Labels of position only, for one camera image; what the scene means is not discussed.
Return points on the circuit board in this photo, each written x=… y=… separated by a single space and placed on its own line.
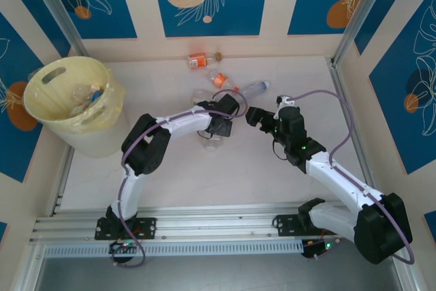
x=124 y=246
x=320 y=246

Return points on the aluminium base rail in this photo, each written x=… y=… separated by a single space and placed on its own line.
x=211 y=216

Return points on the clear bottle large white label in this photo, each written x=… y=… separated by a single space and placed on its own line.
x=211 y=144

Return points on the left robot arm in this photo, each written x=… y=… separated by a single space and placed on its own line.
x=184 y=122

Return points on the clear blue-tinted water bottle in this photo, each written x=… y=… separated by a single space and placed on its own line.
x=255 y=88

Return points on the clear bottle blue label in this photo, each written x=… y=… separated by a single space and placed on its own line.
x=97 y=95

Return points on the grey metal panel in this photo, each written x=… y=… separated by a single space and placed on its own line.
x=218 y=274

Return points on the right aluminium post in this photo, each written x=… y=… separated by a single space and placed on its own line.
x=361 y=8

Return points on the left circuit board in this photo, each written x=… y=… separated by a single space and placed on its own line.
x=124 y=246

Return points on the pale yellow plastic bin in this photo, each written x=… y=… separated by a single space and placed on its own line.
x=58 y=100

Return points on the left aluminium post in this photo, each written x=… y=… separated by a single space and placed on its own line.
x=58 y=8

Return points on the orange soda bottle orange cap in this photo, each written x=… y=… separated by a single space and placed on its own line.
x=220 y=79

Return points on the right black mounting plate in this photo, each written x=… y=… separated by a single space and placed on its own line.
x=286 y=224

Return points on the aluminium post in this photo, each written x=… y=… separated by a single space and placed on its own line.
x=58 y=8
x=361 y=8

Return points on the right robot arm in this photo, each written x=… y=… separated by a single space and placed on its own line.
x=340 y=178

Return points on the orange label bottle brown cap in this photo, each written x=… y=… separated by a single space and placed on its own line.
x=201 y=61

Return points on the right aluminium side rail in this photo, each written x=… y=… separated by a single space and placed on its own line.
x=349 y=114

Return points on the left aluminium side rail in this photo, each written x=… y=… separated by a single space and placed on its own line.
x=61 y=185

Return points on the black mounting plate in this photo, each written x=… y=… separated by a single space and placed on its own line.
x=146 y=228
x=286 y=224

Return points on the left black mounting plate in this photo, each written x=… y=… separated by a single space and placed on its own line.
x=146 y=228

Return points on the right circuit board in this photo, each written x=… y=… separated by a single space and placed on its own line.
x=320 y=246

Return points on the clear bottle green-white label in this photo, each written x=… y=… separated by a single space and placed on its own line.
x=201 y=95

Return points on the aluminium side rail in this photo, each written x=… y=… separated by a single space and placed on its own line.
x=349 y=114
x=61 y=185

